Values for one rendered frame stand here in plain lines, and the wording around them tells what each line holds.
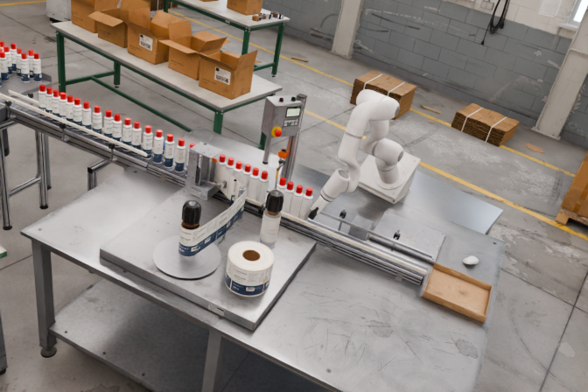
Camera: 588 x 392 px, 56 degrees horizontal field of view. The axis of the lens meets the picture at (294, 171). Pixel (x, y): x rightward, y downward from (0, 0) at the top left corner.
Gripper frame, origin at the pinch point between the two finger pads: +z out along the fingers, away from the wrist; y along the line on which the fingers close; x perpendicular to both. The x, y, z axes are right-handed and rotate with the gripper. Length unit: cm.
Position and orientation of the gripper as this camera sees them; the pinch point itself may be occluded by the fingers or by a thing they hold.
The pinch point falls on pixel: (312, 215)
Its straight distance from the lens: 288.8
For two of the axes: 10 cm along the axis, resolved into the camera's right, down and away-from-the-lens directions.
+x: 7.8, 6.1, -1.0
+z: -4.6, 6.9, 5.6
